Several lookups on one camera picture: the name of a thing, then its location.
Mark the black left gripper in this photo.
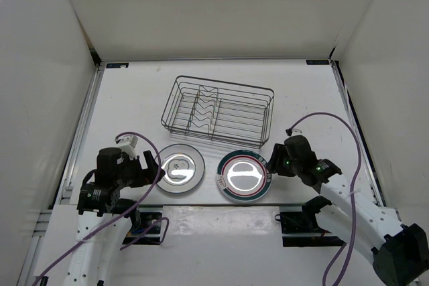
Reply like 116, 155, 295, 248
114, 150, 166, 188

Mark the green red rimmed plate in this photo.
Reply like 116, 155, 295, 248
217, 150, 271, 203

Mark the white plate with thin rim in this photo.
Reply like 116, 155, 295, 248
158, 144, 206, 194

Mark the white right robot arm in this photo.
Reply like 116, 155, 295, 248
266, 135, 428, 285

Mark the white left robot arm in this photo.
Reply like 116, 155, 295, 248
63, 147, 165, 285

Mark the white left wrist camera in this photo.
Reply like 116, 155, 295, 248
115, 135, 138, 160

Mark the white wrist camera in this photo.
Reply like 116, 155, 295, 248
115, 135, 138, 160
285, 127, 302, 137

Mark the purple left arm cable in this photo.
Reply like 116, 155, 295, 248
29, 131, 170, 286

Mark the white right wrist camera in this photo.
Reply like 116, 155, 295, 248
285, 127, 302, 137

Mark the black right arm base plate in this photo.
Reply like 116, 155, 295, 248
274, 211, 345, 248

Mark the metal wire dish rack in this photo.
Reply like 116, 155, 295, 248
161, 75, 275, 149

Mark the aluminium table edge rail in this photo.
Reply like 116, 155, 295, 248
48, 64, 104, 210

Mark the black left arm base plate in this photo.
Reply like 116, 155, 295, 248
122, 207, 163, 246

